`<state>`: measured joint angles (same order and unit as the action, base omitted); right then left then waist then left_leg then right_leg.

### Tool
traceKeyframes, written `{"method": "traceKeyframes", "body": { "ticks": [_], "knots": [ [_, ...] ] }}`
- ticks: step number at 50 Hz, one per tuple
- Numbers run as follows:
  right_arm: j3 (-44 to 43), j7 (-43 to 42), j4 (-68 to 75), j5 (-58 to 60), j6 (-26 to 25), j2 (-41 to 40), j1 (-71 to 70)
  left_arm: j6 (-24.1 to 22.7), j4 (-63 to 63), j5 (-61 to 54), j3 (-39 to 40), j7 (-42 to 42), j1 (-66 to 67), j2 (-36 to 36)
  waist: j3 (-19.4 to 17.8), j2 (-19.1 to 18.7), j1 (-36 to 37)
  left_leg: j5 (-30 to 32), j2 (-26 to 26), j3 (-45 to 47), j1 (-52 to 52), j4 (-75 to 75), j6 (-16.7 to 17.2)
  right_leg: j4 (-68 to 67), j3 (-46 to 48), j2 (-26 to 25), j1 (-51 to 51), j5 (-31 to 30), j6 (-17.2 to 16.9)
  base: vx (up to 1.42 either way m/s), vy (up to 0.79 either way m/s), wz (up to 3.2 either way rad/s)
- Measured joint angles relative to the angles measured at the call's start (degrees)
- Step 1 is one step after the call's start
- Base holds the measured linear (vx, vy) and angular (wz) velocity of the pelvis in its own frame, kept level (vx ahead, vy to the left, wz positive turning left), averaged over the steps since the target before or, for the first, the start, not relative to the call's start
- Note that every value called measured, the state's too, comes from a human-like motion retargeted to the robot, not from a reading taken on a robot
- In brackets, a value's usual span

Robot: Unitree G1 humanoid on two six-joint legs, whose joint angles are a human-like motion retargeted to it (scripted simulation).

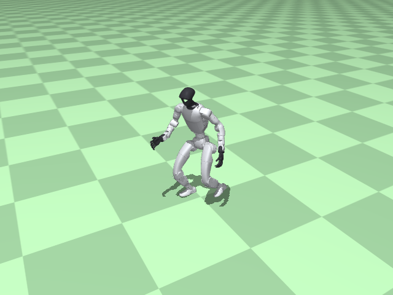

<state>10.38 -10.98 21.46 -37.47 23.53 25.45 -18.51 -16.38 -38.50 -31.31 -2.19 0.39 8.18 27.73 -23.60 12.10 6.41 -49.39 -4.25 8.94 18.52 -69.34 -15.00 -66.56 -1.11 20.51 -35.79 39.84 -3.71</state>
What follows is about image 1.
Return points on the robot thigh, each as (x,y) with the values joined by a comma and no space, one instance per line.
(182,157)
(206,161)

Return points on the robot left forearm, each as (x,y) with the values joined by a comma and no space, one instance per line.
(221,134)

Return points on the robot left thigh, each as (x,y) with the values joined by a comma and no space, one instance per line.
(206,161)

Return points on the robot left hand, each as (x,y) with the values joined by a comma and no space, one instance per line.
(220,158)

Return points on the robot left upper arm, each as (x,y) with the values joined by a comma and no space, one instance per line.
(207,114)

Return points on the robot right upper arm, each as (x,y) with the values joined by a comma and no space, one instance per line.
(176,115)

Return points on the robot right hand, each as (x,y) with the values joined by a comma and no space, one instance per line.
(156,141)

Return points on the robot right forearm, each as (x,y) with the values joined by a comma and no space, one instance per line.
(168,131)

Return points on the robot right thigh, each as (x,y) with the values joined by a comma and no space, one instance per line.
(182,157)

